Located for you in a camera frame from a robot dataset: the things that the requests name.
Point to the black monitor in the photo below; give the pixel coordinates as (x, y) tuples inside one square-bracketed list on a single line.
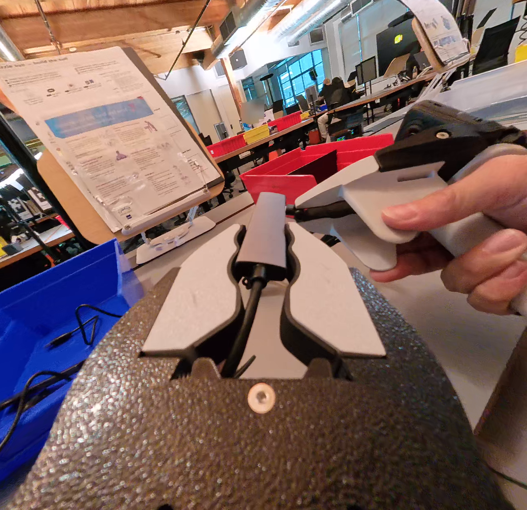
[(395, 45)]

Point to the grey usb hub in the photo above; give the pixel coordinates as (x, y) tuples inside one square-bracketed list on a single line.
[(265, 230)]

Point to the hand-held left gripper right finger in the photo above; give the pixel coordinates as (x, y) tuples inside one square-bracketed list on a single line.
[(329, 304)]

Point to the person's right hand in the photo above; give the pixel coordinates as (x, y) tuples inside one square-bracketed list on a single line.
[(473, 197)]

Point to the grey desk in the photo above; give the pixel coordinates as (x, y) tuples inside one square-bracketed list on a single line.
[(432, 333)]

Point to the blue plastic bin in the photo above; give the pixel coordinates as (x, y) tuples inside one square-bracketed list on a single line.
[(49, 279)]

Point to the document stand with sheets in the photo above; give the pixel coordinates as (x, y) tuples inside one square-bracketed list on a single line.
[(115, 139), (432, 20)]

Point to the yellow storage bin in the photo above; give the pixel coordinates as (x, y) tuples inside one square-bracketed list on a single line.
[(256, 134)]

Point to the red plastic bin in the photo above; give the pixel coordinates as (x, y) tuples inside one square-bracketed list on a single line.
[(280, 176)]

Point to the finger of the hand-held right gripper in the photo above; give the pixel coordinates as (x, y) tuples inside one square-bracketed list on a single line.
[(370, 242), (370, 185)]

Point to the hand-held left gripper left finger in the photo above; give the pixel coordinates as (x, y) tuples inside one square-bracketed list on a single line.
[(193, 296)]

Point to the red storage bin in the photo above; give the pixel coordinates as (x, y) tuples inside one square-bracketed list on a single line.
[(226, 146), (285, 121)]

